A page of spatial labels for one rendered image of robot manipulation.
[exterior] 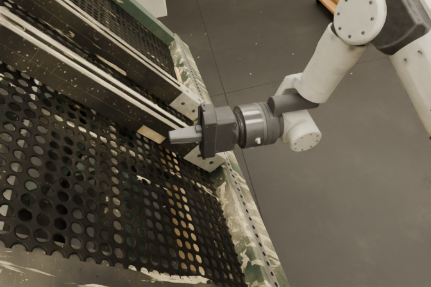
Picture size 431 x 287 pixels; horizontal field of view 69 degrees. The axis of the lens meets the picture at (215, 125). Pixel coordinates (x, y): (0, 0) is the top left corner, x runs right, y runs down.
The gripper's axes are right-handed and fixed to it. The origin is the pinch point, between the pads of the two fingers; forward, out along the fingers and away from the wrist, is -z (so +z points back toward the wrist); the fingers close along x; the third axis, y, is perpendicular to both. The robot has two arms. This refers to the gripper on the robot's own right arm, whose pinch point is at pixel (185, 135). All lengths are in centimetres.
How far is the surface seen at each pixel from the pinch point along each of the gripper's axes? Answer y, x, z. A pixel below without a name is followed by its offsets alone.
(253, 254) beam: 11.5, -32.6, 14.3
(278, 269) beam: 14.4, -38.6, 20.9
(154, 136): -18.1, -16.1, -5.0
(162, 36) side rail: -104, -30, 8
